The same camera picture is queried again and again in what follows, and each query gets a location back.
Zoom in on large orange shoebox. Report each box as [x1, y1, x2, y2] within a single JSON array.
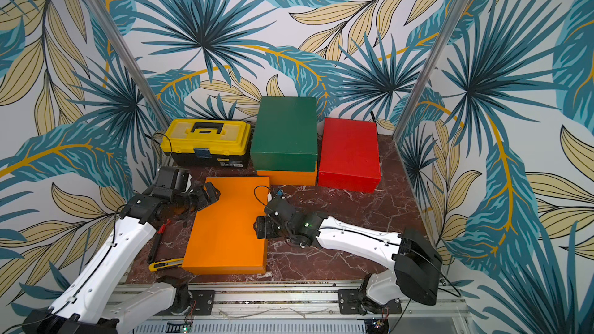
[[182, 176, 270, 275]]

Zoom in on green shoebox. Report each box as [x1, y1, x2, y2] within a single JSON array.
[[250, 97, 318, 172]]

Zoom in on red shoebox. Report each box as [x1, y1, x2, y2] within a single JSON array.
[[318, 118, 381, 193]]

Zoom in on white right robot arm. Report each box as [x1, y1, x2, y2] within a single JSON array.
[[254, 196, 442, 315]]

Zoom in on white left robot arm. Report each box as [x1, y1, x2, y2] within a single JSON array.
[[22, 182, 221, 333]]

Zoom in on small orange shoebox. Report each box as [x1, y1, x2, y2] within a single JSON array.
[[257, 165, 318, 186]]

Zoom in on red pipe wrench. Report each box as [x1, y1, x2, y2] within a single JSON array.
[[147, 219, 172, 264]]

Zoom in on yellow black plastic toolbox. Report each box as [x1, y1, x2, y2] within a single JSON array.
[[161, 118, 252, 169]]

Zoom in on yellow utility knife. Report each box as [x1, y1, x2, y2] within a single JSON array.
[[148, 258, 184, 272]]

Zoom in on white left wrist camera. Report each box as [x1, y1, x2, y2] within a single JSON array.
[[153, 166, 191, 198]]

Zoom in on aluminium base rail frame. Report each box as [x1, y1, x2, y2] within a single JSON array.
[[69, 157, 474, 334]]

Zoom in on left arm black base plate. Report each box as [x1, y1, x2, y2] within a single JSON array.
[[186, 290, 215, 316]]

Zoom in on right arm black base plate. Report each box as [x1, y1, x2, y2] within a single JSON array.
[[337, 289, 402, 315]]

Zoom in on right aluminium corner post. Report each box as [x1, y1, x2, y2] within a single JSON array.
[[392, 0, 470, 144]]

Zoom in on aluminium corner post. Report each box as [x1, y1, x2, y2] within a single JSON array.
[[84, 0, 171, 129], [392, 0, 470, 144]]

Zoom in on left aluminium corner post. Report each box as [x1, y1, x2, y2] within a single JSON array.
[[84, 0, 171, 129]]

